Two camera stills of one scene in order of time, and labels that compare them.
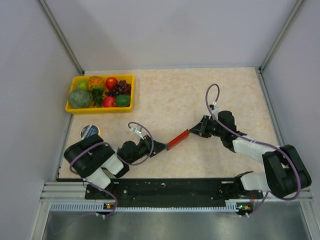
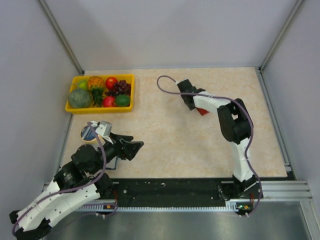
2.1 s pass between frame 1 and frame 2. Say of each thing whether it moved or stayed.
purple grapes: stayed
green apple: stayed
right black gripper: moved
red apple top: stayed
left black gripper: moved
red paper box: moved
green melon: stayed
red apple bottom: stayed
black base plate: stayed
